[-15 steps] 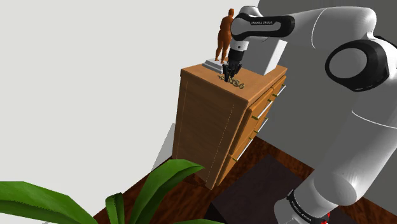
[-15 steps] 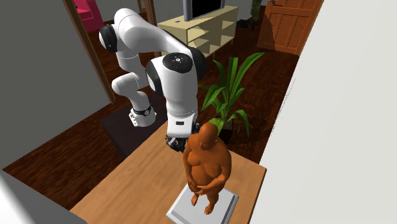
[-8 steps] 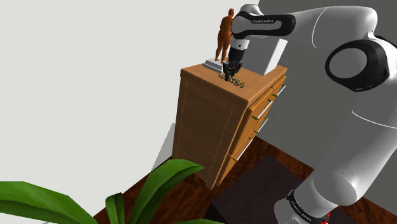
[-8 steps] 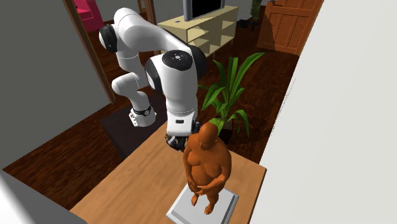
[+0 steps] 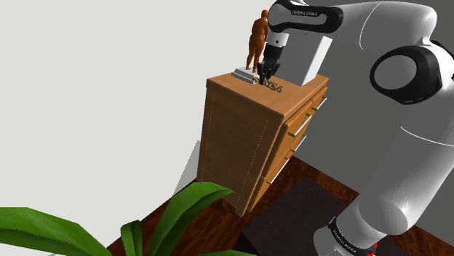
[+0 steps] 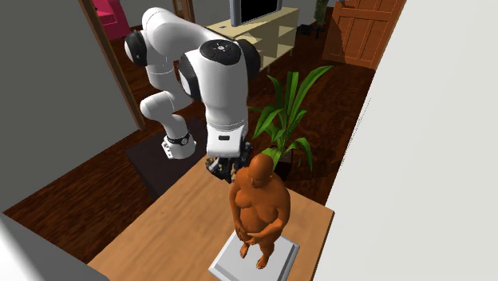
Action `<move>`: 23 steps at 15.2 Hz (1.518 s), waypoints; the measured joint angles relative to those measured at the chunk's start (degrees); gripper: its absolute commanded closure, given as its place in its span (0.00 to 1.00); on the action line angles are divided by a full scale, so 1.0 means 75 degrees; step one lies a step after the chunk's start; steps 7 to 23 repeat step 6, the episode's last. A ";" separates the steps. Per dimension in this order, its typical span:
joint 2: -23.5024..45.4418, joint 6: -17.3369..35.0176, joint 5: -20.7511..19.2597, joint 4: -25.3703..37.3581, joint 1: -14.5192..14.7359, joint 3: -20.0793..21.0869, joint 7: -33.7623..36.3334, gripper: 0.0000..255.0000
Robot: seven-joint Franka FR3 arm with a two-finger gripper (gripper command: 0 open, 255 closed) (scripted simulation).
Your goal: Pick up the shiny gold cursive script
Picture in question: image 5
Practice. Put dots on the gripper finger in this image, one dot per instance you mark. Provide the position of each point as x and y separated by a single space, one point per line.
264 75

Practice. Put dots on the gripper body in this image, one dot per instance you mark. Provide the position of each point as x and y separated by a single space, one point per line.
272 53

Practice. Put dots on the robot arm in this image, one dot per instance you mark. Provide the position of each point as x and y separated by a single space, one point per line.
408 134

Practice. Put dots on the small gold ornament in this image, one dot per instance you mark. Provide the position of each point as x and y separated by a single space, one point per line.
274 85

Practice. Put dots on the orange human figure statue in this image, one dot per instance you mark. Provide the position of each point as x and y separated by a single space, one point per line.
256 42

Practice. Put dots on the white box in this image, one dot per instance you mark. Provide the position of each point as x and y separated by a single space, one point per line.
301 60

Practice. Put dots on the wooden chest of drawers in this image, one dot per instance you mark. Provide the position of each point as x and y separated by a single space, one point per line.
234 141

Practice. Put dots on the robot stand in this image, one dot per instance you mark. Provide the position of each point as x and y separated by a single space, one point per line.
291 220

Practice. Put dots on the green leafy plant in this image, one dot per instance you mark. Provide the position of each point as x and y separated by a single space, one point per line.
71 230

